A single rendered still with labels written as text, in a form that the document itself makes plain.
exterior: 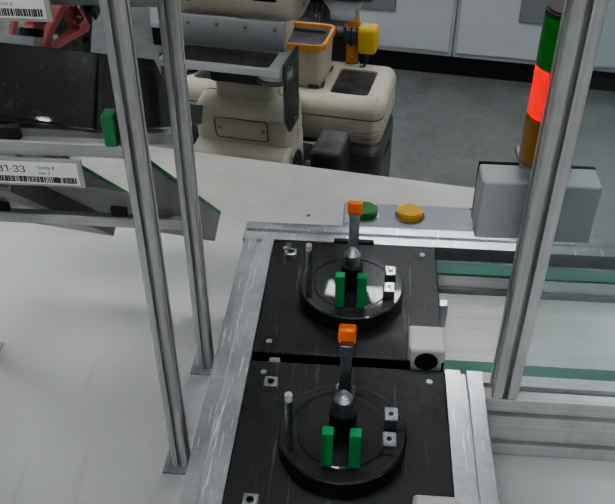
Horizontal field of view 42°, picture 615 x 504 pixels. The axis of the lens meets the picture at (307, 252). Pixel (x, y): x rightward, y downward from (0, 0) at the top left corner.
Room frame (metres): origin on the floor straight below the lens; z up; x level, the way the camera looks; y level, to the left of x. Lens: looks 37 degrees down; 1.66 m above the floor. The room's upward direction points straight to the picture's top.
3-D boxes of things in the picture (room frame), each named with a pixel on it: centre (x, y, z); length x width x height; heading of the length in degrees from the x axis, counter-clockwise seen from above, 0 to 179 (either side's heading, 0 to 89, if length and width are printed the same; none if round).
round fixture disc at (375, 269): (0.83, -0.06, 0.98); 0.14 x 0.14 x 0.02
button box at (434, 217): (1.04, -0.16, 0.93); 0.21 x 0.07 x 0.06; 85
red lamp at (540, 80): (0.70, -0.24, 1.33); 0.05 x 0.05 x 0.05
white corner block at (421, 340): (0.73, -0.15, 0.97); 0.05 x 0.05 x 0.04; 85
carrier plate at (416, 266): (0.83, -0.06, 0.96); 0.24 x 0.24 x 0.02; 85
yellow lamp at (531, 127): (0.70, -0.24, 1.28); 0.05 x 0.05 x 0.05
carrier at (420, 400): (0.58, -0.04, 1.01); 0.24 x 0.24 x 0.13; 85
